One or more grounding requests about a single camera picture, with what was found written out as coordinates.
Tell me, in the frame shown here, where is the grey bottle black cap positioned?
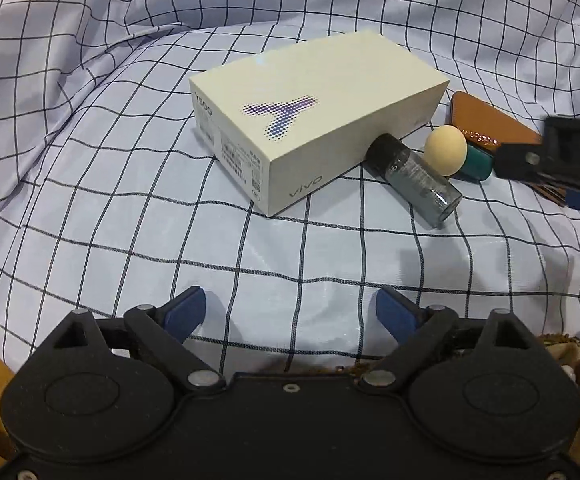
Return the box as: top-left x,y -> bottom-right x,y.
365,133 -> 462,228

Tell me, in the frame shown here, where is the brown leather wallet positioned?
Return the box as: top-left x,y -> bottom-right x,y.
450,91 -> 542,154

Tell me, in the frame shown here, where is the beige teal makeup sponge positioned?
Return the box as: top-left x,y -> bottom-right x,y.
422,125 -> 493,182

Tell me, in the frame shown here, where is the white vivo phone box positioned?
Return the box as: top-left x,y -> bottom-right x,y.
189,30 -> 448,217

